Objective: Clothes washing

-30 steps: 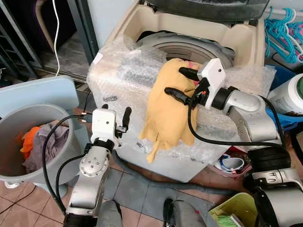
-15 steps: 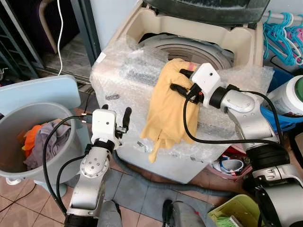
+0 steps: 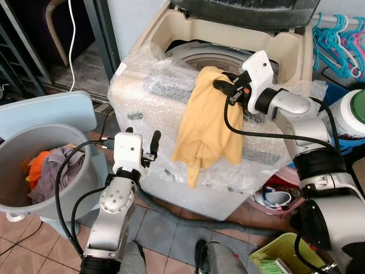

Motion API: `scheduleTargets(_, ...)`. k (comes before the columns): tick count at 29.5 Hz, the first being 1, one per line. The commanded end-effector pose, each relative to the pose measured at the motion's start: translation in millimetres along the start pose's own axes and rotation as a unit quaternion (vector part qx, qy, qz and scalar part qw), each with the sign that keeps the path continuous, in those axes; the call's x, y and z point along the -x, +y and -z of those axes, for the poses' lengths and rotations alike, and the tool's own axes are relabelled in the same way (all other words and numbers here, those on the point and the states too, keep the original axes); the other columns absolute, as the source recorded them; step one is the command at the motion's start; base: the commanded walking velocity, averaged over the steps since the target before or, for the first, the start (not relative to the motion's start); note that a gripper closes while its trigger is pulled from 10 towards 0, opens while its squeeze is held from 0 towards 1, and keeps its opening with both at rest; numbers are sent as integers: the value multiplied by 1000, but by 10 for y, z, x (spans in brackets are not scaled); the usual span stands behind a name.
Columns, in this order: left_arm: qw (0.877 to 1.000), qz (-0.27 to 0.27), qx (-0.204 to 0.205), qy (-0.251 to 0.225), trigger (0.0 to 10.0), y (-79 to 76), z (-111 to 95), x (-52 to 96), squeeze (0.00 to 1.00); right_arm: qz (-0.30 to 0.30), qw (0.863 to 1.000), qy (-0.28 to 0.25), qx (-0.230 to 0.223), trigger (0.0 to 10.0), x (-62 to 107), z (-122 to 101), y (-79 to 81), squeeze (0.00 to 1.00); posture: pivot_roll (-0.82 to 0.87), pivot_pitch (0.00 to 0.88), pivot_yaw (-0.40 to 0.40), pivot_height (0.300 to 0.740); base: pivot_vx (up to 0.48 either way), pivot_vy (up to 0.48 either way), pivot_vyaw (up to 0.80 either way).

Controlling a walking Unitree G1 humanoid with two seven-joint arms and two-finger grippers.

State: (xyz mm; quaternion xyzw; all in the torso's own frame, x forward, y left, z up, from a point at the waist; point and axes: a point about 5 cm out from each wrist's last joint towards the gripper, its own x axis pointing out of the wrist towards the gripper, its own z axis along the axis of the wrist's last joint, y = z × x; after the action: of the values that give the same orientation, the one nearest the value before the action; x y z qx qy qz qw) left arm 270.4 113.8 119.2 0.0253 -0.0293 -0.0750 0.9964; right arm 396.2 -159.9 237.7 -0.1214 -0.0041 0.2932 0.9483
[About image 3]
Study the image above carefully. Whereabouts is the yellow garment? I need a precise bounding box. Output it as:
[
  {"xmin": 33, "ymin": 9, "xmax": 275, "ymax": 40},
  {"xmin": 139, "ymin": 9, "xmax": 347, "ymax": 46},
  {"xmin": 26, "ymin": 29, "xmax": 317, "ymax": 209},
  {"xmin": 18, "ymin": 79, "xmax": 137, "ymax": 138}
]
[{"xmin": 171, "ymin": 67, "xmax": 246, "ymax": 189}]

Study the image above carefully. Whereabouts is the beige top-load washing machine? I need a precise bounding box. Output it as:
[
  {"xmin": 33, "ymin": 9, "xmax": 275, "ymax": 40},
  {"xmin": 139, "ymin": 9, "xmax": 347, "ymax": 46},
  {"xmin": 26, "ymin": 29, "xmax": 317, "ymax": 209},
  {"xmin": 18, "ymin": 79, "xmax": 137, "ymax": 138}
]
[{"xmin": 108, "ymin": 3, "xmax": 320, "ymax": 220}]

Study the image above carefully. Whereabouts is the clear bubble wrap sheet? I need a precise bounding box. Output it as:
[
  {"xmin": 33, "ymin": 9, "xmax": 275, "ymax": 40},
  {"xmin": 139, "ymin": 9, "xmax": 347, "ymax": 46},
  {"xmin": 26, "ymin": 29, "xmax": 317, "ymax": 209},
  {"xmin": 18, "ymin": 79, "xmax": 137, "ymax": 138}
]
[{"xmin": 108, "ymin": 49, "xmax": 329, "ymax": 195}]

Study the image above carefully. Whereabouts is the grey washer drum rim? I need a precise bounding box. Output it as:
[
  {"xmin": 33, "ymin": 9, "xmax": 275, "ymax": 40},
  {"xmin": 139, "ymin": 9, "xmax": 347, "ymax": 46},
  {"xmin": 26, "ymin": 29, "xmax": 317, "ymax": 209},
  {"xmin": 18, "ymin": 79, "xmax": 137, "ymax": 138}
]
[{"xmin": 165, "ymin": 43, "xmax": 280, "ymax": 78}]

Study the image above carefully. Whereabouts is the dark grey washer lid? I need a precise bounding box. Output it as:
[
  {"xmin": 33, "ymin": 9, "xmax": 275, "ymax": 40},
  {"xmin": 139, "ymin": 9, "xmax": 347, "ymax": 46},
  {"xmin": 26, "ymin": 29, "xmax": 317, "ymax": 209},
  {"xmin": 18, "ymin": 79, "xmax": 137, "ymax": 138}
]
[{"xmin": 171, "ymin": 0, "xmax": 321, "ymax": 30}]

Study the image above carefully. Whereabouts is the light blue basket lid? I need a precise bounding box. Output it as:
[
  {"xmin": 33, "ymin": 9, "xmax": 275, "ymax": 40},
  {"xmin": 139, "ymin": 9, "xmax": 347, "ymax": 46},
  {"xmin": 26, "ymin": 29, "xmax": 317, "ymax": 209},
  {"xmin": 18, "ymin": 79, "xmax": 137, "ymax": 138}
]
[{"xmin": 0, "ymin": 91, "xmax": 99, "ymax": 140}]

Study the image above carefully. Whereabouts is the grey lilac garment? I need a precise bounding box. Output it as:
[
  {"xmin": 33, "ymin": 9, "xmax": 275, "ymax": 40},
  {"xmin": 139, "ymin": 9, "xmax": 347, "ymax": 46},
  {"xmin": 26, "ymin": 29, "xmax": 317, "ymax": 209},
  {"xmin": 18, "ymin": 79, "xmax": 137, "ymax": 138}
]
[{"xmin": 29, "ymin": 147, "xmax": 86, "ymax": 204}]

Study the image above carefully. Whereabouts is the orange cloth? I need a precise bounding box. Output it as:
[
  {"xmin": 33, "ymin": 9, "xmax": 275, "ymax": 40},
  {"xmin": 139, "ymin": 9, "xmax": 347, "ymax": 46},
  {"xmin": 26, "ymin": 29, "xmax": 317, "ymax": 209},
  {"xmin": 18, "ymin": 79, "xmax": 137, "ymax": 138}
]
[{"xmin": 26, "ymin": 151, "xmax": 58, "ymax": 184}]

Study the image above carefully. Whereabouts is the grey left robot leg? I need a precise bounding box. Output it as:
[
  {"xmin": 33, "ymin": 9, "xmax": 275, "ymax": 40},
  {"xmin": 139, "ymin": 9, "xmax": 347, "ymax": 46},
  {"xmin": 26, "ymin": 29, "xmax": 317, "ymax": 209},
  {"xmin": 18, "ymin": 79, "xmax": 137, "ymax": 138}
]
[{"xmin": 123, "ymin": 240, "xmax": 149, "ymax": 274}]

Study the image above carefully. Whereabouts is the grey robot leg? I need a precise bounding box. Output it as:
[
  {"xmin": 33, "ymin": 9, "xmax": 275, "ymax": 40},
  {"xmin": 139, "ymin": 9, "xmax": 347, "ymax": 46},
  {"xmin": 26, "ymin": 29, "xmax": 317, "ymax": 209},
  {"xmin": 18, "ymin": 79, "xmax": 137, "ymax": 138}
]
[
  {"xmin": 123, "ymin": 240, "xmax": 149, "ymax": 274},
  {"xmin": 195, "ymin": 240, "xmax": 249, "ymax": 274}
]

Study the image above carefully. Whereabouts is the white jar green lid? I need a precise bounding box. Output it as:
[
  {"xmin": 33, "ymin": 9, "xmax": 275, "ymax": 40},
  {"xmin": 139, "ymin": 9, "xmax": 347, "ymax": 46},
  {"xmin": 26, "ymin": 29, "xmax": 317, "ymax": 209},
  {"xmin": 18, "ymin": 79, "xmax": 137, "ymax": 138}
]
[{"xmin": 328, "ymin": 88, "xmax": 365, "ymax": 139}]

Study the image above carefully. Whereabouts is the blue plastic basin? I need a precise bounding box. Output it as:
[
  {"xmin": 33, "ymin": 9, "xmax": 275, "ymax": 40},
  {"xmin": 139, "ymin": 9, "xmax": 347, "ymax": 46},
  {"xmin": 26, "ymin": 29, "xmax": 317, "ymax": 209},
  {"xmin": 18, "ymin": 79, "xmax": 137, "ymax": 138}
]
[{"xmin": 325, "ymin": 80, "xmax": 365, "ymax": 152}]

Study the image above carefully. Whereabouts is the grey plastic laundry basket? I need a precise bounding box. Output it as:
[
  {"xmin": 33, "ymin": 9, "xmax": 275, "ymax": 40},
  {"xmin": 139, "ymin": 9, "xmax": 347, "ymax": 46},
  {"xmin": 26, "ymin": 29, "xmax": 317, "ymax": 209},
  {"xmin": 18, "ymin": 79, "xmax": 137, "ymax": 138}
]
[{"xmin": 0, "ymin": 124, "xmax": 95, "ymax": 223}]

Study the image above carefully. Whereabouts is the grey right robot leg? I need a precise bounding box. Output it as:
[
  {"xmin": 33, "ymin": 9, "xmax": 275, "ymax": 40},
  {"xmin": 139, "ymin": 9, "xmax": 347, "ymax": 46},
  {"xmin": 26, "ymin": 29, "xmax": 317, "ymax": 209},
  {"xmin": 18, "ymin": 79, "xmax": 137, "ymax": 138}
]
[{"xmin": 195, "ymin": 240, "xmax": 249, "ymax": 274}]

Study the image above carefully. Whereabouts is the yellow-green plastic basket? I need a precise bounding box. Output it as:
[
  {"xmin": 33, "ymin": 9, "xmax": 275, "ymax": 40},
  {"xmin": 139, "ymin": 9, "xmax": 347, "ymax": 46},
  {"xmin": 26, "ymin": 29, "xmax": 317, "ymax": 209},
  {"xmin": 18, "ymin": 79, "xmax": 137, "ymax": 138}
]
[{"xmin": 249, "ymin": 232, "xmax": 326, "ymax": 274}]

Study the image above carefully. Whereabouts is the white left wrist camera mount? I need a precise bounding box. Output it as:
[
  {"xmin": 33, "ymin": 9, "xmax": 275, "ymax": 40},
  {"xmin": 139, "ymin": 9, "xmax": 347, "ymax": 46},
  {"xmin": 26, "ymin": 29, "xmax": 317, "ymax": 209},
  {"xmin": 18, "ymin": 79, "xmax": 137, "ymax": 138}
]
[{"xmin": 113, "ymin": 132, "xmax": 143, "ymax": 172}]

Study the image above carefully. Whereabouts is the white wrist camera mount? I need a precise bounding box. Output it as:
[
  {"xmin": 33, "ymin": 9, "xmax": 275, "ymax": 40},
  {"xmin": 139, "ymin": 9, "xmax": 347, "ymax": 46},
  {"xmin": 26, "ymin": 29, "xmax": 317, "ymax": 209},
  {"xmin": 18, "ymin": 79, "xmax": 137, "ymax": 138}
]
[
  {"xmin": 241, "ymin": 50, "xmax": 273, "ymax": 109},
  {"xmin": 113, "ymin": 132, "xmax": 143, "ymax": 172}
]

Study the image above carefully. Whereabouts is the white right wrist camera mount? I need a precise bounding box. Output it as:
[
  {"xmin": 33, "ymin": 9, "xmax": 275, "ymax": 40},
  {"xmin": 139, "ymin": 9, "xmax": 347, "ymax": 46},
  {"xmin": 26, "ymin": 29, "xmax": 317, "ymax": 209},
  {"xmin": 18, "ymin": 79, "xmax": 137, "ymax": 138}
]
[{"xmin": 241, "ymin": 50, "xmax": 273, "ymax": 109}]

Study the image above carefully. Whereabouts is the grey corrugated drain hose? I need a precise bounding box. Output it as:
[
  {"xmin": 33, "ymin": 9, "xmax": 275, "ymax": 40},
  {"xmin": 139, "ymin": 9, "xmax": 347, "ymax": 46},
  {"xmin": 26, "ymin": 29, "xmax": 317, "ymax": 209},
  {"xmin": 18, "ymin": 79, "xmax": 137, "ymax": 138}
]
[{"xmin": 137, "ymin": 188, "xmax": 280, "ymax": 237}]

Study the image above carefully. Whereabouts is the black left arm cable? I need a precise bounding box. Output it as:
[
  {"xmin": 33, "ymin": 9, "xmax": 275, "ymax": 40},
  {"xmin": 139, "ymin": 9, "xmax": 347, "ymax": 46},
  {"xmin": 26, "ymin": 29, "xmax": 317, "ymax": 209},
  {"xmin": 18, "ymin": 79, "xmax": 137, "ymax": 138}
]
[{"xmin": 54, "ymin": 140, "xmax": 115, "ymax": 257}]

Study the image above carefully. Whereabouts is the dark metal door frame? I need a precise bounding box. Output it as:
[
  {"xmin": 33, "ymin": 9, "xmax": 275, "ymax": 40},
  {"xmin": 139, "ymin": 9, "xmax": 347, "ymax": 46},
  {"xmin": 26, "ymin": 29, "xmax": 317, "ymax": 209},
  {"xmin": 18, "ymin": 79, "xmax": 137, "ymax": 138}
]
[{"xmin": 84, "ymin": 0, "xmax": 115, "ymax": 95}]

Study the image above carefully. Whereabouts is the white hanging cable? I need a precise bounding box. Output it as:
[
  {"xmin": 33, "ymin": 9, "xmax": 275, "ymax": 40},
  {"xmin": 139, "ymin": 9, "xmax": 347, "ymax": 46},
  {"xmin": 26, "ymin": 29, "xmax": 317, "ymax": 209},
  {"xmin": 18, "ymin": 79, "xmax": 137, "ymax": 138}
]
[{"xmin": 67, "ymin": 0, "xmax": 78, "ymax": 92}]

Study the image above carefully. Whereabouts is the white hanger rail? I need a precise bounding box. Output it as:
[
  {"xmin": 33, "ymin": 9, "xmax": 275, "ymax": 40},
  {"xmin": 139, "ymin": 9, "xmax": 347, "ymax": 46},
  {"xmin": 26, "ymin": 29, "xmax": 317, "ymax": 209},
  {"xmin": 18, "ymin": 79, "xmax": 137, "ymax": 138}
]
[{"xmin": 313, "ymin": 16, "xmax": 365, "ymax": 25}]

